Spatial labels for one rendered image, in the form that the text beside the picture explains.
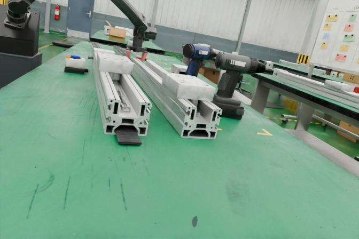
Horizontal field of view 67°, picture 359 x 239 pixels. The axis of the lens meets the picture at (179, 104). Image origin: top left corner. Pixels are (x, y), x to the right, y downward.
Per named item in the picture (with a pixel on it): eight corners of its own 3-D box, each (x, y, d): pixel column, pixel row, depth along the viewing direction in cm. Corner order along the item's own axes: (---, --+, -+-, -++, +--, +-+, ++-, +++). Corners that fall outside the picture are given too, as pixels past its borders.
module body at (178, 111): (130, 73, 141) (132, 57, 138) (149, 76, 144) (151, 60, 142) (180, 137, 69) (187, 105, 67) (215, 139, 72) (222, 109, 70)
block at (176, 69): (164, 81, 139) (167, 63, 137) (184, 84, 143) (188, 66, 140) (168, 85, 130) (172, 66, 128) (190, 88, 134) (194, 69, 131)
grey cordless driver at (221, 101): (203, 108, 101) (216, 50, 96) (254, 117, 103) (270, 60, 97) (205, 114, 94) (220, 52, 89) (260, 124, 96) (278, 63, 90)
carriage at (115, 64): (95, 69, 103) (97, 52, 102) (124, 73, 107) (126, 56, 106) (97, 78, 89) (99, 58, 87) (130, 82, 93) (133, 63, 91)
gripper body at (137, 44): (146, 52, 156) (148, 38, 154) (128, 49, 153) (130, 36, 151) (144, 50, 162) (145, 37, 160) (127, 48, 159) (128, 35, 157)
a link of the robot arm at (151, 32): (138, 14, 149) (139, 26, 145) (158, 17, 153) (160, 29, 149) (134, 29, 159) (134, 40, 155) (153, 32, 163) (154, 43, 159)
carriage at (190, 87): (159, 92, 88) (163, 71, 86) (190, 95, 92) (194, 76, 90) (174, 107, 73) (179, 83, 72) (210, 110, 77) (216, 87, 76)
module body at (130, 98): (92, 69, 134) (94, 52, 131) (112, 71, 137) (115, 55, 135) (103, 134, 62) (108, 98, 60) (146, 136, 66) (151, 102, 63)
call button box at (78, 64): (65, 68, 122) (66, 54, 121) (87, 71, 126) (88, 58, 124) (64, 72, 115) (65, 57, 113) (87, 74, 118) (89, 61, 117)
